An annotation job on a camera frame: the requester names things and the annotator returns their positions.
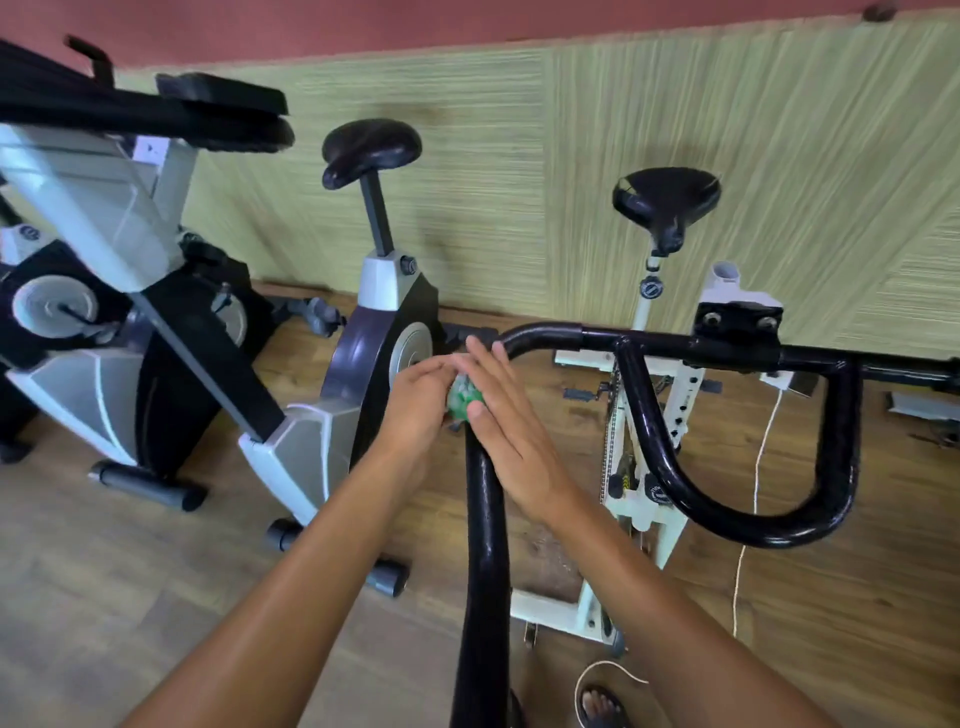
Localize person's left forearm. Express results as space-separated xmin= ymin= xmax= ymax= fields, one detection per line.
xmin=120 ymin=442 xmax=437 ymax=728

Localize green checkered cleaning cloth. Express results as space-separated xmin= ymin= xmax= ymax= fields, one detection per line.
xmin=447 ymin=375 xmax=485 ymax=425

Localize thin white cable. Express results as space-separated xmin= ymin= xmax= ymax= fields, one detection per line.
xmin=574 ymin=382 xmax=789 ymax=728

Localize black handlebars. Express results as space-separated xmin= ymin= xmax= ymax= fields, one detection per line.
xmin=450 ymin=321 xmax=960 ymax=728

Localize black sandal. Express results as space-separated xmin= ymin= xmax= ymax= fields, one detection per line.
xmin=577 ymin=687 xmax=632 ymax=728

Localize person's right hand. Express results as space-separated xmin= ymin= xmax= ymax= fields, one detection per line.
xmin=450 ymin=334 xmax=579 ymax=519

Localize person's right forearm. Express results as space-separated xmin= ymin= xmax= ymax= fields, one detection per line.
xmin=532 ymin=480 xmax=842 ymax=728

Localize black and grey upright bike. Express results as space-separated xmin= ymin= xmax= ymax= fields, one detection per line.
xmin=0 ymin=225 xmax=279 ymax=512
xmin=0 ymin=37 xmax=452 ymax=599

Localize person's left hand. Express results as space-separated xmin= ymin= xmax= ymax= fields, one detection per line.
xmin=375 ymin=349 xmax=474 ymax=467

